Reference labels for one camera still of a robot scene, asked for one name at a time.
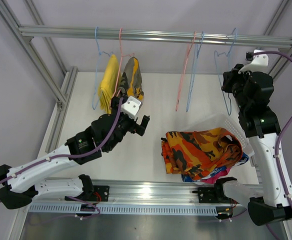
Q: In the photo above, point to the pink hanger with camouflage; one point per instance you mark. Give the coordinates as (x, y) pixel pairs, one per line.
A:
(120, 61)

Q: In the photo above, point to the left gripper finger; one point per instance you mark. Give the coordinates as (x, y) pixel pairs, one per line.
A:
(115, 104)
(141, 128)

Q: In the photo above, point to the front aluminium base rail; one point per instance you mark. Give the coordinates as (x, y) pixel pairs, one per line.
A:
(148, 191)

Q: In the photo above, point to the light blue hanger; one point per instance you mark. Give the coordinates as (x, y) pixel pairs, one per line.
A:
(99, 58)

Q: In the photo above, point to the blue white patterned trousers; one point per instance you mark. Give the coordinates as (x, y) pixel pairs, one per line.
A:
(187, 179)

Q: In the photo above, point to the blue hanger with blue trousers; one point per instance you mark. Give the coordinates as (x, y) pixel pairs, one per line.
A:
(196, 54)

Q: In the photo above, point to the white plastic basket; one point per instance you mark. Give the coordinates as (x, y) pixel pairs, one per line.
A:
(221, 120)

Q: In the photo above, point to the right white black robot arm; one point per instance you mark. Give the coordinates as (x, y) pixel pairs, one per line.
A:
(259, 133)

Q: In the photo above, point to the blue hanger with orange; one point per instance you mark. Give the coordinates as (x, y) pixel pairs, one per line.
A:
(216, 55)

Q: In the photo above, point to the yellow trousers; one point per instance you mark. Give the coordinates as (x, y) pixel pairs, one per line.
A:
(107, 85)

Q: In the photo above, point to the pink wire hanger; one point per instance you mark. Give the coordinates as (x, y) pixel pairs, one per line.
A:
(182, 76)

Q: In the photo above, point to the aluminium hanging rail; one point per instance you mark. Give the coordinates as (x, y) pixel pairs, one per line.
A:
(153, 36)

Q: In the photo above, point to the orange camouflage trousers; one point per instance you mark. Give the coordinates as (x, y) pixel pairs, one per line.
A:
(196, 154)

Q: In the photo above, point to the green camouflage trousers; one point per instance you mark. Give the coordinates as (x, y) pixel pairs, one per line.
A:
(130, 82)

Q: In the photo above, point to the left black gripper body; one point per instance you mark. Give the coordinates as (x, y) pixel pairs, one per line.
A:
(124, 125)

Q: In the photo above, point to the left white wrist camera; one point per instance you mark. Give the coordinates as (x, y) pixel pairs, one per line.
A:
(131, 107)

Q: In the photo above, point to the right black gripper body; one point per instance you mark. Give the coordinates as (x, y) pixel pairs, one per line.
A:
(236, 82)

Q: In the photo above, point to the white slotted cable duct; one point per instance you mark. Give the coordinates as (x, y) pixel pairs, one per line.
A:
(125, 209)

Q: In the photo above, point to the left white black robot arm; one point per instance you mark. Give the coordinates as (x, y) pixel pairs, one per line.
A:
(84, 147)

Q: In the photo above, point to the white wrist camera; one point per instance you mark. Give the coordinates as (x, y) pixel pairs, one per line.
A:
(131, 107)
(258, 62)

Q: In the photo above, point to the pink trousers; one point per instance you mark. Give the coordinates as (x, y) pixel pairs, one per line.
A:
(213, 179)

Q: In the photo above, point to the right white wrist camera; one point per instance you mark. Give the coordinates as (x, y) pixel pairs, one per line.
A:
(258, 62)

